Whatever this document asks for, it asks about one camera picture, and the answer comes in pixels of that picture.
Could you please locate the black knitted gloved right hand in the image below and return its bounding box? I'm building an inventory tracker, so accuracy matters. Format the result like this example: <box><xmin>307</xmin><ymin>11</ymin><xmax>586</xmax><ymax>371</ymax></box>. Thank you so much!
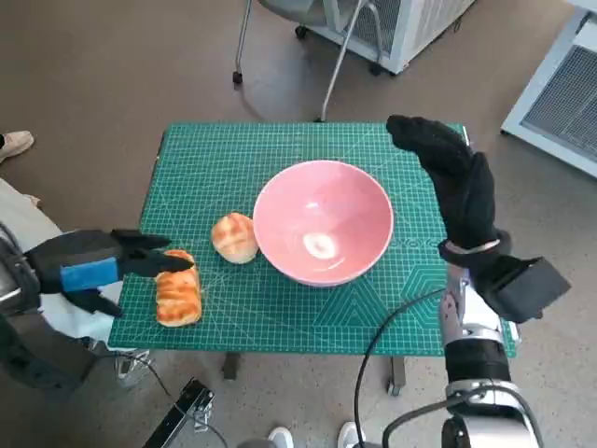
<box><xmin>385</xmin><ymin>114</ymin><xmax>498</xmax><ymax>251</ymax></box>

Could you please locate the bare black left hand, blue tape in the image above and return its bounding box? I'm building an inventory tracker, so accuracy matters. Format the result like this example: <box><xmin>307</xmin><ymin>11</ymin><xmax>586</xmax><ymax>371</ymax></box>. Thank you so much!
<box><xmin>22</xmin><ymin>228</ymin><xmax>197</xmax><ymax>318</ymax></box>

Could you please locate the rectangular toy bread loaf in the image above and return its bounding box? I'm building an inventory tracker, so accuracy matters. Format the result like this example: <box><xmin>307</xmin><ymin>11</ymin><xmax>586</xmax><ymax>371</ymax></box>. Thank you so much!
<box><xmin>154</xmin><ymin>249</ymin><xmax>204</xmax><ymax>328</ymax></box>

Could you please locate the pink bowl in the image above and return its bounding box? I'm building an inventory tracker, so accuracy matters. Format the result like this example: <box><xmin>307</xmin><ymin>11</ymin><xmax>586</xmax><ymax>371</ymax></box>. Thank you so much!
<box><xmin>253</xmin><ymin>160</ymin><xmax>396</xmax><ymax>288</ymax></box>

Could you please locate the round toy bread bun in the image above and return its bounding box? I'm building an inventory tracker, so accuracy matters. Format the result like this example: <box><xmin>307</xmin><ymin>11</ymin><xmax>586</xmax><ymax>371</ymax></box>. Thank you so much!
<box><xmin>210</xmin><ymin>212</ymin><xmax>259</xmax><ymax>266</ymax></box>

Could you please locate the person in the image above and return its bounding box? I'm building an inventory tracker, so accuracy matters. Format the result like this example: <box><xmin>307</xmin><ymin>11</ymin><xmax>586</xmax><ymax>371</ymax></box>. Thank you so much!
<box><xmin>0</xmin><ymin>130</ymin><xmax>116</xmax><ymax>340</ymax></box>

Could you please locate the white cabinet with mesh panels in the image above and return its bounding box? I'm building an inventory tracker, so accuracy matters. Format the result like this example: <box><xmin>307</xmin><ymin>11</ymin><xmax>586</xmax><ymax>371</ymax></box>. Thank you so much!
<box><xmin>499</xmin><ymin>8</ymin><xmax>597</xmax><ymax>178</ymax></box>

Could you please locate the white cabinet on casters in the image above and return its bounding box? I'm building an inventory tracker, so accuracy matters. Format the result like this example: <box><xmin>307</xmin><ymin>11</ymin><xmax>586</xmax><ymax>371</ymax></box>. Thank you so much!
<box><xmin>294</xmin><ymin>0</ymin><xmax>477</xmax><ymax>77</ymax></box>

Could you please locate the small table with metal legs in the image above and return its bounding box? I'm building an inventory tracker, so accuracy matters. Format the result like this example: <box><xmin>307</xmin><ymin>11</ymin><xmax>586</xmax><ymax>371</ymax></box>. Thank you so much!
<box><xmin>109</xmin><ymin>121</ymin><xmax>521</xmax><ymax>398</ymax></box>

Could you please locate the green cutting mat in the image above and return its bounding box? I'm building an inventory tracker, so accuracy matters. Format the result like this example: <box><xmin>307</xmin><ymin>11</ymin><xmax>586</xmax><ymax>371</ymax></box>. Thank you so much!
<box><xmin>107</xmin><ymin>121</ymin><xmax>519</xmax><ymax>358</ymax></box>

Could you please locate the grey chair with metal legs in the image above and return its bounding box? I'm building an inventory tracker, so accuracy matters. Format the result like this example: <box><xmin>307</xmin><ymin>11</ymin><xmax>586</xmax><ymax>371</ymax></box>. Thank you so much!
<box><xmin>231</xmin><ymin>0</ymin><xmax>402</xmax><ymax>123</ymax></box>

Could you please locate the white shoe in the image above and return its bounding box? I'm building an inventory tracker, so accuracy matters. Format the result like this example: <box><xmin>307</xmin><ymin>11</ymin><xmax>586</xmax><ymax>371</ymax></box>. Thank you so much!
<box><xmin>338</xmin><ymin>421</ymin><xmax>361</xmax><ymax>448</ymax></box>
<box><xmin>268</xmin><ymin>426</ymin><xmax>295</xmax><ymax>448</ymax></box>

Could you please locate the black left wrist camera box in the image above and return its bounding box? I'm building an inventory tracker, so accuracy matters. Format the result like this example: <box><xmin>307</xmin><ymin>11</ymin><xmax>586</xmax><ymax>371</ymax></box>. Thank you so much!
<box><xmin>0</xmin><ymin>310</ymin><xmax>92</xmax><ymax>391</ymax></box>

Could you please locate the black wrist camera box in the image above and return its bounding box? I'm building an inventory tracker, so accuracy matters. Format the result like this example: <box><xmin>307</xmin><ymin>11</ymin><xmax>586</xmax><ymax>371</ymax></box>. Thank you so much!
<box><xmin>0</xmin><ymin>310</ymin><xmax>92</xmax><ymax>391</ymax></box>
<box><xmin>475</xmin><ymin>254</ymin><xmax>573</xmax><ymax>323</ymax></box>

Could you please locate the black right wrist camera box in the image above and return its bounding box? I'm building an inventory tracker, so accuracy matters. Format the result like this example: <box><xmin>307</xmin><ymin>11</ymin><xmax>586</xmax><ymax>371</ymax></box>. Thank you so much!
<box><xmin>475</xmin><ymin>254</ymin><xmax>573</xmax><ymax>323</ymax></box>

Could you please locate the thin black floor cable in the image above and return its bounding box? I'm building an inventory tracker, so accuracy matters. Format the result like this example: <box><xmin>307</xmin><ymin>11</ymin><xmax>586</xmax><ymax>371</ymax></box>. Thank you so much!
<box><xmin>83</xmin><ymin>343</ymin><xmax>225</xmax><ymax>448</ymax></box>

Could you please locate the black metal frame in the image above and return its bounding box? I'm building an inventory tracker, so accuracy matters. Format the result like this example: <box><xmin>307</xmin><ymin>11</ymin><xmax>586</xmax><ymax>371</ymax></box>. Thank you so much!
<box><xmin>142</xmin><ymin>377</ymin><xmax>216</xmax><ymax>448</ymax></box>

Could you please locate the long black right arm cable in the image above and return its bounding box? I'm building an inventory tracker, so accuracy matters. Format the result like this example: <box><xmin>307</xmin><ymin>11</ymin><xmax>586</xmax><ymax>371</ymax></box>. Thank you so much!
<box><xmin>354</xmin><ymin>287</ymin><xmax>449</xmax><ymax>448</ymax></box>

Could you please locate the short looped right arm cable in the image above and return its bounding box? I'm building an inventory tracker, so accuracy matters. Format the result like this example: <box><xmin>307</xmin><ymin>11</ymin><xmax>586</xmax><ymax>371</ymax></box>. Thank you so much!
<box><xmin>382</xmin><ymin>396</ymin><xmax>467</xmax><ymax>448</ymax></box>

